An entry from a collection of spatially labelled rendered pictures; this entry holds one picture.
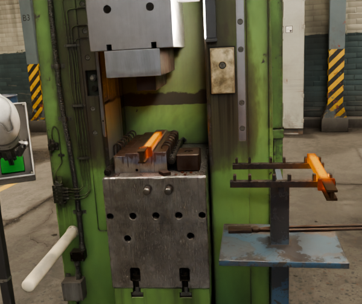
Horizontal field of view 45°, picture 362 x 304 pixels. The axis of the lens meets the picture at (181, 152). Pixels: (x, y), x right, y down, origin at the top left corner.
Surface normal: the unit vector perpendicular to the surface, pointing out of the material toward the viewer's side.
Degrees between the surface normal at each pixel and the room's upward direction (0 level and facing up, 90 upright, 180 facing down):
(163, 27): 90
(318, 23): 89
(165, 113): 90
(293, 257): 0
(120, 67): 90
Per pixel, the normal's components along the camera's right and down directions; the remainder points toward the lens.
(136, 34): -0.10, 0.23
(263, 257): -0.05, -0.97
